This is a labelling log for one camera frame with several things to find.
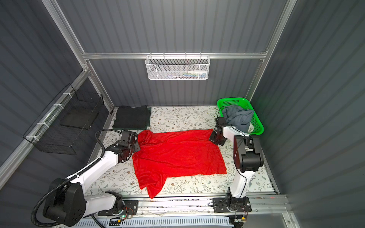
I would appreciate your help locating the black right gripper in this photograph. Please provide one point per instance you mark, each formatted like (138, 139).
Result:
(212, 138)

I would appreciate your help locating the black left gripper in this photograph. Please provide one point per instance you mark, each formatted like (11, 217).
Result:
(135, 144)

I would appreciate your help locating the red t-shirt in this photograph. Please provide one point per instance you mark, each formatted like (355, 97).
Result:
(175, 154)

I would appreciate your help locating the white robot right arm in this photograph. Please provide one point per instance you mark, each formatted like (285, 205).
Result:
(247, 158)

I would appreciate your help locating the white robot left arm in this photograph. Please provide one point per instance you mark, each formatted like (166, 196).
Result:
(66, 201)

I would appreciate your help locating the folded black t-shirt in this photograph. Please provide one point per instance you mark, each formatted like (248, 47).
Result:
(132, 118)

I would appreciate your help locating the grey t-shirt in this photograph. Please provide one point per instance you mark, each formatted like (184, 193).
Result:
(238, 117)

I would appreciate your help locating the white garment in basket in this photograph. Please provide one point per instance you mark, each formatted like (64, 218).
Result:
(250, 129)

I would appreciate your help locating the green plastic laundry basket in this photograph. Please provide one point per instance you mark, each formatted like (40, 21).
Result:
(244, 103)

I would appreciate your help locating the white spray bottle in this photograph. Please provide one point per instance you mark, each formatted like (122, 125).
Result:
(195, 74)

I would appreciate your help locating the black wire basket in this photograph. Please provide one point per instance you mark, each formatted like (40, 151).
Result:
(65, 126)

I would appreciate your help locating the white wire mesh basket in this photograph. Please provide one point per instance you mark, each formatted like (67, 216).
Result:
(172, 68)

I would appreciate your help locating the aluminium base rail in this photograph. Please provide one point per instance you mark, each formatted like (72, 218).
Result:
(207, 204)

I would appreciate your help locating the white slotted cable duct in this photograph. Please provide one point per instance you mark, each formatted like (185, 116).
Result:
(167, 222)

